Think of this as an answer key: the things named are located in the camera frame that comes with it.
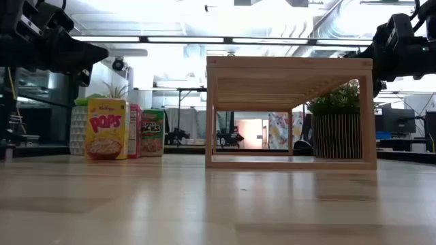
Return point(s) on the small black background robot arm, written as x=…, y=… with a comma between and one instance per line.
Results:
x=230, y=137
x=175, y=136

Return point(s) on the long ceiling light strip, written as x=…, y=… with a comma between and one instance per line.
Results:
x=184, y=39

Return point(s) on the black dome security camera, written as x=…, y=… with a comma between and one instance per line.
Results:
x=118, y=64

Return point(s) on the dark glass partition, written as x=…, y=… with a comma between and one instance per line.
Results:
x=37, y=119

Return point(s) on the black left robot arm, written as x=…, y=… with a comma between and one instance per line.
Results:
x=51, y=17

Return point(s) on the succulent in white triangle-pattern pot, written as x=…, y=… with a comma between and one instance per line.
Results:
x=78, y=129

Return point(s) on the leafy plant in striped pot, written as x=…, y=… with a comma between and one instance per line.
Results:
x=337, y=136

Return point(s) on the green Apple Jacks cereal box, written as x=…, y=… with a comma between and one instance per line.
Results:
x=152, y=136

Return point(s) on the small blue box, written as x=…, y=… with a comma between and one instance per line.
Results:
x=383, y=135

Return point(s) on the wooden slatted shelf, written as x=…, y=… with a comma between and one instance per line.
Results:
x=289, y=63

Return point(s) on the black-framed background table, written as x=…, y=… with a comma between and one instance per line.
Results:
x=179, y=102

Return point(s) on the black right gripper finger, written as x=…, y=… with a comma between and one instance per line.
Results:
x=361, y=53
x=378, y=87

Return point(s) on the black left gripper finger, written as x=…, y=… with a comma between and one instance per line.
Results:
x=85, y=77
x=88, y=54

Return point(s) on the grey draped cloth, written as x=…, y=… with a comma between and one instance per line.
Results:
x=187, y=122

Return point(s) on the yellow Corn Pops cereal box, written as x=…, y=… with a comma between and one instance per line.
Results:
x=105, y=129

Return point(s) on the black computer monitor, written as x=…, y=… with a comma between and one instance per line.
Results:
x=398, y=120
x=430, y=131

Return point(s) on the red Froot Loops cereal box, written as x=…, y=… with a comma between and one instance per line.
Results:
x=134, y=136

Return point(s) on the small grey box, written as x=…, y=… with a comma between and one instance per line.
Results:
x=28, y=139

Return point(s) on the floral patterned cloth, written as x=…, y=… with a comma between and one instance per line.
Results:
x=279, y=131

